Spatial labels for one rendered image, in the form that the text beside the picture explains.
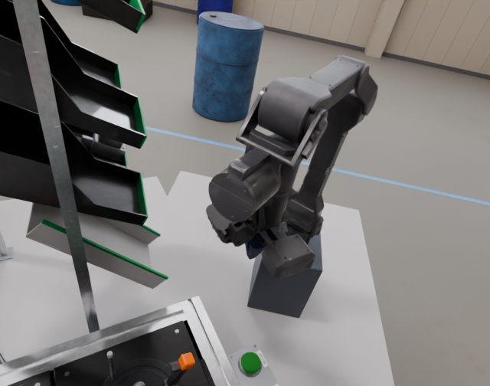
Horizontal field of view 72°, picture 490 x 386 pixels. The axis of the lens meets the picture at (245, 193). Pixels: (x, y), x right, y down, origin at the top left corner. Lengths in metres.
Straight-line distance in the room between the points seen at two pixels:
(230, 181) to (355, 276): 0.81
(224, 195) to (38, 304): 0.68
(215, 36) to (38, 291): 2.73
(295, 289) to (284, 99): 0.56
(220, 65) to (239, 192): 3.03
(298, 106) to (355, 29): 7.46
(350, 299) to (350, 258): 0.16
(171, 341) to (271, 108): 0.52
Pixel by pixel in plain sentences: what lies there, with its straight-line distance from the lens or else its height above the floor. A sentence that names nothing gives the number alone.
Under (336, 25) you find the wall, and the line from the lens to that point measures 7.75.
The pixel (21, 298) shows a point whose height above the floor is 0.86.
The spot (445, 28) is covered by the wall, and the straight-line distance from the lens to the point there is 8.23.
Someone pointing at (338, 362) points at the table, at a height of 0.86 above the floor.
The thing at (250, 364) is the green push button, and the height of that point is 0.97.
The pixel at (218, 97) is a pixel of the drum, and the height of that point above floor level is 0.26.
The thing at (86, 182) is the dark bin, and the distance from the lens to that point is 0.65.
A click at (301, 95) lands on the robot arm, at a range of 0.37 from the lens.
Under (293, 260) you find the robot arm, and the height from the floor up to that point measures 1.32.
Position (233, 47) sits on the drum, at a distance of 3.29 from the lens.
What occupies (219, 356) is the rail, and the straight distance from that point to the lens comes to 0.74.
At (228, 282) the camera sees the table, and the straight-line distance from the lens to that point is 0.96.
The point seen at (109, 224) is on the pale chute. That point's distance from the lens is 0.79.
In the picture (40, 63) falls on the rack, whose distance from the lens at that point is 0.45.
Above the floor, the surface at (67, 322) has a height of 0.86.
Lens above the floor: 1.63
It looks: 38 degrees down
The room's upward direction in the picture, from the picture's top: 12 degrees clockwise
